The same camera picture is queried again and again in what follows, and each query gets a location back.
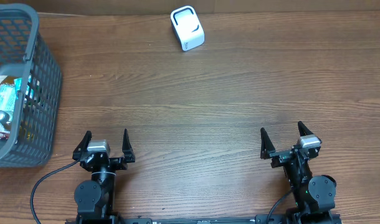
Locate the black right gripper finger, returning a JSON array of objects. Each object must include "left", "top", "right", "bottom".
[
  {"left": 260, "top": 128, "right": 276, "bottom": 159},
  {"left": 297, "top": 121, "right": 313, "bottom": 137}
]

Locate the clear plastic snack bag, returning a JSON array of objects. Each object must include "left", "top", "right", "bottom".
[{"left": 0, "top": 75, "right": 16, "bottom": 141}]

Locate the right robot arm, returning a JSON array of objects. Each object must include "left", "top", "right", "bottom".
[{"left": 256, "top": 121, "right": 342, "bottom": 224}]

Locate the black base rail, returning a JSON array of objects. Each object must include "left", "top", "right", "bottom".
[{"left": 65, "top": 215, "right": 342, "bottom": 224}]

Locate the green white tissue pack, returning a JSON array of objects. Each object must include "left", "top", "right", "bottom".
[{"left": 14, "top": 78, "right": 34, "bottom": 98}]

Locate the white barcode scanner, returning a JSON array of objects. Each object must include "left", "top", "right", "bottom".
[{"left": 170, "top": 6, "right": 205, "bottom": 52}]

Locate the grey plastic mesh basket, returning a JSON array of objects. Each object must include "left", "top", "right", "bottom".
[{"left": 0, "top": 4, "right": 62, "bottom": 167}]

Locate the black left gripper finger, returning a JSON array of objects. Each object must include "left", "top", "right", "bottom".
[
  {"left": 72, "top": 131, "right": 92, "bottom": 161},
  {"left": 122, "top": 129, "right": 135, "bottom": 163}
]

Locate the yellow dish soap bottle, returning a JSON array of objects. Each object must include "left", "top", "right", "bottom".
[{"left": 0, "top": 110, "right": 12, "bottom": 133}]

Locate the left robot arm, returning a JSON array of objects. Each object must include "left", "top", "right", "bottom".
[{"left": 72, "top": 130, "right": 135, "bottom": 223}]

